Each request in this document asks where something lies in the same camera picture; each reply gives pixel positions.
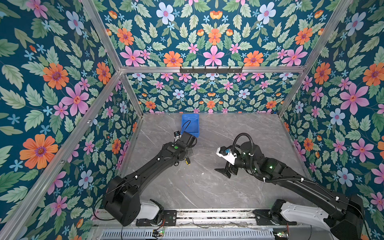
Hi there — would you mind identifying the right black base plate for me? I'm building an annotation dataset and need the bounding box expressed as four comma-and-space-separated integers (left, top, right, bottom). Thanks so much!
252, 209, 298, 226

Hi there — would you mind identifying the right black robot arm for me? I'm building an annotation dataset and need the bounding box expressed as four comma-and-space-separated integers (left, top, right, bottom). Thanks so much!
216, 133, 366, 240

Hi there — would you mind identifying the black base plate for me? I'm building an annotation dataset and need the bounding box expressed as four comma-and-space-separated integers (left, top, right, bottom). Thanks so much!
252, 209, 298, 226
136, 210, 178, 227

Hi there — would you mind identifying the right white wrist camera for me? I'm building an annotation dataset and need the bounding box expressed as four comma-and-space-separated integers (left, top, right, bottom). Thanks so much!
216, 147, 237, 165

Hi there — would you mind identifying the aluminium mounting rail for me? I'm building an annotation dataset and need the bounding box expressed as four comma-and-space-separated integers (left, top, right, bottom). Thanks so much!
91, 204, 330, 231

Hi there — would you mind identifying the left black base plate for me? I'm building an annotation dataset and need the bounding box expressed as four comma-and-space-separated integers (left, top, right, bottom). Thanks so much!
136, 210, 178, 227

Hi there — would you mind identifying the white slotted cable duct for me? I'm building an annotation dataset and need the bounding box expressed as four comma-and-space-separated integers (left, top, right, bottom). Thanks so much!
99, 229, 275, 240

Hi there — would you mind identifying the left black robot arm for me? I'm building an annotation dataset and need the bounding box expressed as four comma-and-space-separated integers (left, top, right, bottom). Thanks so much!
102, 132, 197, 227

